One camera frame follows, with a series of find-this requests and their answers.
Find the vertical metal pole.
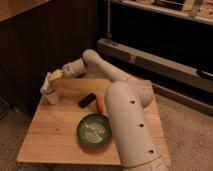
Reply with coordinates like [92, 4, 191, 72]
[106, 0, 111, 41]

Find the green frying pan orange handle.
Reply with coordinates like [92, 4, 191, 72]
[76, 97, 112, 150]

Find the wooden table board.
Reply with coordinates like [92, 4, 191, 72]
[18, 79, 170, 167]

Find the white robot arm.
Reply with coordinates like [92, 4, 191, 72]
[62, 49, 169, 171]

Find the black rectangular block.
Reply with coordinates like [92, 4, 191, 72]
[78, 93, 96, 108]

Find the grey metal rail beam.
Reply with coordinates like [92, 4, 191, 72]
[97, 38, 213, 94]

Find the white sponge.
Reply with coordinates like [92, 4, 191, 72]
[40, 69, 65, 94]

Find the white ceramic cup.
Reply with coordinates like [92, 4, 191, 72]
[45, 90, 59, 105]

